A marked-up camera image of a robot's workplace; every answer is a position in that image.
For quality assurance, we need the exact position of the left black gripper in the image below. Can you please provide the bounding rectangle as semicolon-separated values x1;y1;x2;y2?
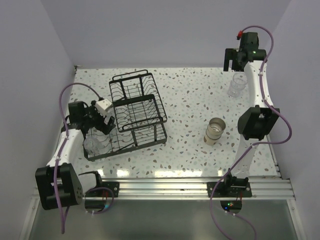
82;101;115;135

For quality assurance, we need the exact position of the clear glass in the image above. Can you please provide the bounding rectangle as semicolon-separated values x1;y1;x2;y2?
227;84;246;98
230;72;248;90
105;116;116;132
83;136;103;155

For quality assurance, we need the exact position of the beige cup rack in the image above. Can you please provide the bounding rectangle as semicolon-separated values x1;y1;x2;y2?
203;129;222;146
206;117;226;140

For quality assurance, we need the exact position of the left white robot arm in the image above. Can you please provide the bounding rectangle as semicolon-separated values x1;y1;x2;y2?
35;98;115;210

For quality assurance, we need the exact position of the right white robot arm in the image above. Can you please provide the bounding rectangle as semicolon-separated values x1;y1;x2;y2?
222;31;279;197

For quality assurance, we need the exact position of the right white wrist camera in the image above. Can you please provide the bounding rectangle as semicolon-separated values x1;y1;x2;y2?
236;30;244;40

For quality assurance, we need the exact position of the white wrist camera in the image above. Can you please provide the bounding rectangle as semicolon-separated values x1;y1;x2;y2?
236;30;244;40
94;99;113;117

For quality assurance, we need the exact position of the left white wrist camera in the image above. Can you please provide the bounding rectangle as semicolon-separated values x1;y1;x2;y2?
94;99;113;117

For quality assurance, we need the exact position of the black wire dish rack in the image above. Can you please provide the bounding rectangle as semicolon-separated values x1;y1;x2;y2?
83;69;168;161

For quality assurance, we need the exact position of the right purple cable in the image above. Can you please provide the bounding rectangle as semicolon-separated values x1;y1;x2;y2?
209;25;293;240

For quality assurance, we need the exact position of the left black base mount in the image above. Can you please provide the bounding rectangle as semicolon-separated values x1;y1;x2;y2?
84;181;120;199

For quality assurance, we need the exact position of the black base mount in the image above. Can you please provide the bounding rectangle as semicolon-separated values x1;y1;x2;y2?
206;174;253;198
84;181;120;199

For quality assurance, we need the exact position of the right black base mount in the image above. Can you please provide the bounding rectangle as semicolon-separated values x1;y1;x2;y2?
206;174;253;198

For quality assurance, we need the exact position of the aluminium front rail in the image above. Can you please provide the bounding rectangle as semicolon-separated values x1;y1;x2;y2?
102;177;295;200

